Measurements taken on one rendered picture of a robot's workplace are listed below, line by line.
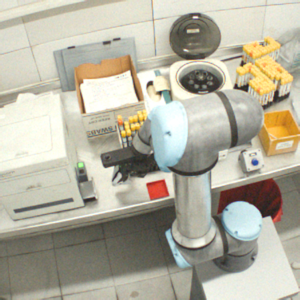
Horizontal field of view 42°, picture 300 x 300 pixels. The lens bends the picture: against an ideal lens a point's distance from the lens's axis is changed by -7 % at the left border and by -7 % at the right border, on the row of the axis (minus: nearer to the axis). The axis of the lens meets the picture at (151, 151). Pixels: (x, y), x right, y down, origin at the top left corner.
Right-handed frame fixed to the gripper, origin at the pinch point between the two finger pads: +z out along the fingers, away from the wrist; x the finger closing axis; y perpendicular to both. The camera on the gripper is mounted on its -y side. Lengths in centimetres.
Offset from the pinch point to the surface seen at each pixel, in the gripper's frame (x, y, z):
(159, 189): -3.8, 15.7, -3.9
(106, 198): -2.8, -0.5, 5.6
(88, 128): 25.2, -5.3, 0.7
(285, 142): -1, 55, -34
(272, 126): 11, 58, -30
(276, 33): 60, 75, -48
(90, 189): -0.2, -6.8, 4.6
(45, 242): 31, 4, 104
